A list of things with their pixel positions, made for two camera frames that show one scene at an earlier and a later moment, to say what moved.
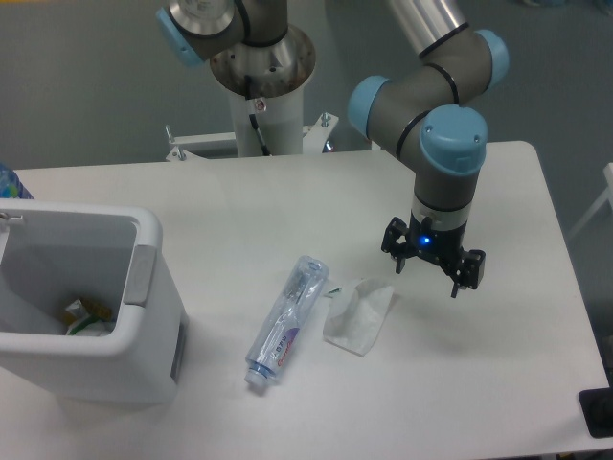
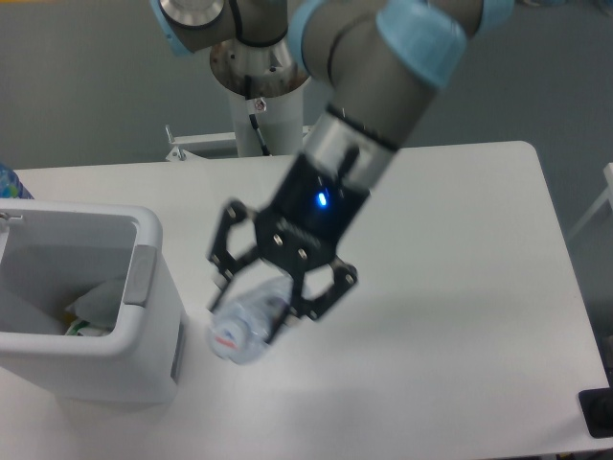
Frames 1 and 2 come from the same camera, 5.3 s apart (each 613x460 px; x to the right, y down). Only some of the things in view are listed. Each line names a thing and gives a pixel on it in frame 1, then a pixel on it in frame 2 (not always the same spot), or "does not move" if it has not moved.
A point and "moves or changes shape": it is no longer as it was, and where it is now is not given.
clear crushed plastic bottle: [285, 321] moves or changes shape
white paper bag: [356, 321] → [100, 306]
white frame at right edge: [608, 195] does not move
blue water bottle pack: [11, 186] does not move
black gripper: [442, 243] → [314, 211]
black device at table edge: [597, 407] does not move
